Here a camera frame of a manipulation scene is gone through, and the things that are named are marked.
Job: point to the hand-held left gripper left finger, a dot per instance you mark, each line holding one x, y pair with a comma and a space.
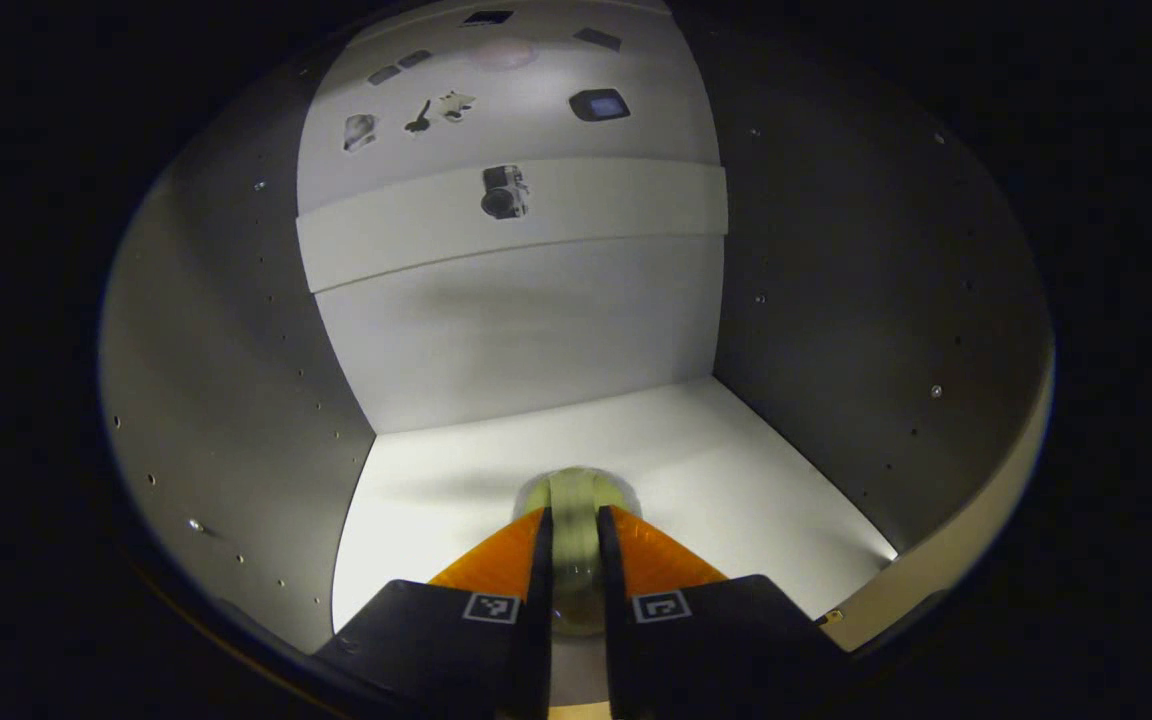
539, 600

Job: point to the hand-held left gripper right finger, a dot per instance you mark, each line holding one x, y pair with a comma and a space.
611, 600

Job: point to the green bottle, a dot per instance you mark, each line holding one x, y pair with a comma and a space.
574, 500

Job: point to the dark grey cabinet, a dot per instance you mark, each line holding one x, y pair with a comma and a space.
536, 330

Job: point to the beige cabinet door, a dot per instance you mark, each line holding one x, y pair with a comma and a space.
986, 520

